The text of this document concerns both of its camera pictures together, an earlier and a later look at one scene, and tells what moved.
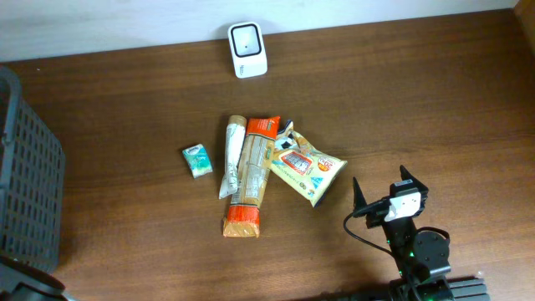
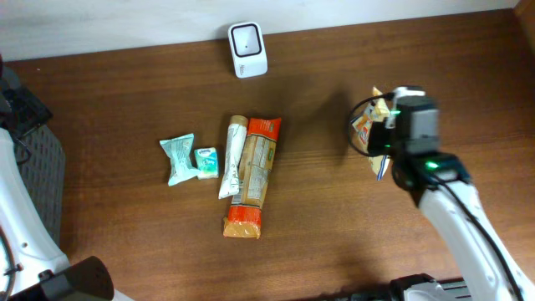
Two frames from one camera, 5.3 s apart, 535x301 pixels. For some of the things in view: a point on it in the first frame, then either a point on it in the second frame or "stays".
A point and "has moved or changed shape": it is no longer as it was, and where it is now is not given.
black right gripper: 377,217 -> 379,142
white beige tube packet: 236,128 stays
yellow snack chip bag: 299,167 -> 379,111
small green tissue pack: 198,160 has moved or changed shape
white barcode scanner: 248,48 stays
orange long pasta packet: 243,216 stays
